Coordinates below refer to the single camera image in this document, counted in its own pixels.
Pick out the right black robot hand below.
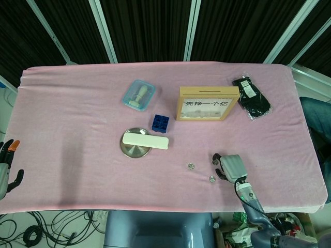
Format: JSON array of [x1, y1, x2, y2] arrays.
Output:
[[212, 153, 248, 183]]

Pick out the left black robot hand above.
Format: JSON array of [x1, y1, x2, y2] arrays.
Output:
[[0, 139, 24, 201]]

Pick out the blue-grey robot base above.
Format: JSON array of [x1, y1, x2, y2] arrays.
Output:
[[103, 210, 215, 248]]

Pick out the pile of silver coins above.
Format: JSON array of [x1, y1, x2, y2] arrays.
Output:
[[182, 110, 225, 117]]

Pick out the cardboard box with rubbish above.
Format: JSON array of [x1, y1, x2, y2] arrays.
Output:
[[214, 211, 319, 248]]

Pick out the black socks in plastic bag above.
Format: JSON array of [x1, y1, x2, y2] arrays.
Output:
[[232, 75, 273, 122]]

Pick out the blue four-cell box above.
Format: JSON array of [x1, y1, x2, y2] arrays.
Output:
[[151, 114, 170, 135]]

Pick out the pink tablecloth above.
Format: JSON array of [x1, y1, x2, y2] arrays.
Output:
[[0, 63, 328, 214]]

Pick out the cream pencil case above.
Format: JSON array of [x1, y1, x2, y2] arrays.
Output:
[[122, 132, 170, 150]]

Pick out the blue jeans leg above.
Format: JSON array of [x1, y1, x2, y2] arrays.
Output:
[[299, 97, 331, 135]]

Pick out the round steel plate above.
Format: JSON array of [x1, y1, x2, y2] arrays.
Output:
[[119, 127, 153, 159]]

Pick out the clear container with teal lid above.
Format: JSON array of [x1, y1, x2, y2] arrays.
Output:
[[122, 79, 157, 112]]

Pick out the wooden stamp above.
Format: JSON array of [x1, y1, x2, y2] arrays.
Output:
[[128, 85, 148, 107]]

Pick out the black floor cables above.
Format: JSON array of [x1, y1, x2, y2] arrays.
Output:
[[0, 210, 106, 248]]

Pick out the wooden frame money box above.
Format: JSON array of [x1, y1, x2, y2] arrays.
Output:
[[176, 86, 240, 121]]

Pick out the white frame post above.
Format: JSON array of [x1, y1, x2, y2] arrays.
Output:
[[87, 0, 118, 64], [25, 0, 78, 66], [183, 0, 202, 63], [263, 0, 314, 64]]

